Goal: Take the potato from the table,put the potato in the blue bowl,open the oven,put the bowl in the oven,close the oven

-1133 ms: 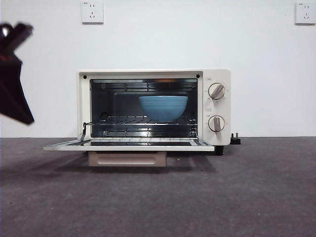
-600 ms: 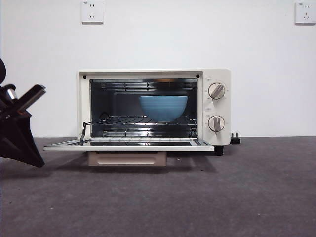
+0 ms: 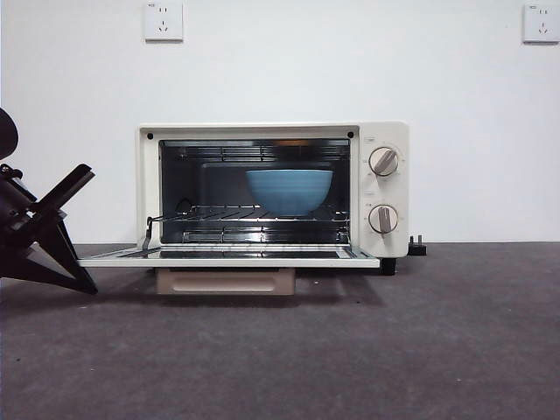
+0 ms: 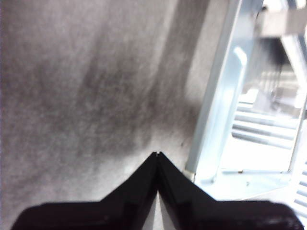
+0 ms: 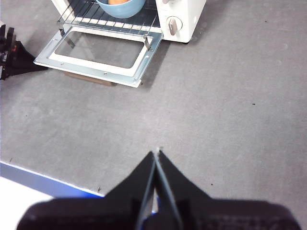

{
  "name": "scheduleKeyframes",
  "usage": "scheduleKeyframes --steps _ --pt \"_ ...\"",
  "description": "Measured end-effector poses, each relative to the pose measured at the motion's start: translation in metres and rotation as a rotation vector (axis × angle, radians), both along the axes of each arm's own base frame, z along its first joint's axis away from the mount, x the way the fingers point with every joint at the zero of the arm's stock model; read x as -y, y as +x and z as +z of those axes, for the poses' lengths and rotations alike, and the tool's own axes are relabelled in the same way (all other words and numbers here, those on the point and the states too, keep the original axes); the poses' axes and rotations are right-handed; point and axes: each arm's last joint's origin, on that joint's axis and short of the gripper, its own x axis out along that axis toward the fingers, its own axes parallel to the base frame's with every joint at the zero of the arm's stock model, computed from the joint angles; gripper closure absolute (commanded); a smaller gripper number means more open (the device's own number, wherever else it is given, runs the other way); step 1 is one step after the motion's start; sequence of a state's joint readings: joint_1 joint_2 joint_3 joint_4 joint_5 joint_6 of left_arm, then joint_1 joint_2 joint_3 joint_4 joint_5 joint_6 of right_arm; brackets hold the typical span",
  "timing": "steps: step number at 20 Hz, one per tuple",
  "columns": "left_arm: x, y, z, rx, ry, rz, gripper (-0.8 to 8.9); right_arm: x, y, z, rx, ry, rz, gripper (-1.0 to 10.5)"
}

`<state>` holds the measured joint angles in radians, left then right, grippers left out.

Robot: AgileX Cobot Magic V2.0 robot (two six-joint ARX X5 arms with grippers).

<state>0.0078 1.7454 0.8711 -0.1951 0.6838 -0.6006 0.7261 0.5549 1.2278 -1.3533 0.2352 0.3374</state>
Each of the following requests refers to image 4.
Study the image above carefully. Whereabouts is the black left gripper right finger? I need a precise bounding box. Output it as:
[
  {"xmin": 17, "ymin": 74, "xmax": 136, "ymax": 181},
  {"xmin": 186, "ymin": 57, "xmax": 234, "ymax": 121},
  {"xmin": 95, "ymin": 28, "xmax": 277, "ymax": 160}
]
[{"xmin": 159, "ymin": 150, "xmax": 305, "ymax": 230}]

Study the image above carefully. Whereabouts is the glass oven door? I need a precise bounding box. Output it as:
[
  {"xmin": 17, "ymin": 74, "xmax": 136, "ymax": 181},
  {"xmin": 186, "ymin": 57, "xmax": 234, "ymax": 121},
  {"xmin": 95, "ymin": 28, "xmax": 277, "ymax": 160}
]
[{"xmin": 185, "ymin": 0, "xmax": 307, "ymax": 200}]

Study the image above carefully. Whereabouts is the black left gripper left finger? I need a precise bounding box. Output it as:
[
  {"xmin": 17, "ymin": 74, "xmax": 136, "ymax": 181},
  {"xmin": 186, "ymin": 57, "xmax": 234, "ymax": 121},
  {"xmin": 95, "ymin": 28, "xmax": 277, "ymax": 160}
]
[{"xmin": 10, "ymin": 151, "xmax": 159, "ymax": 230}]

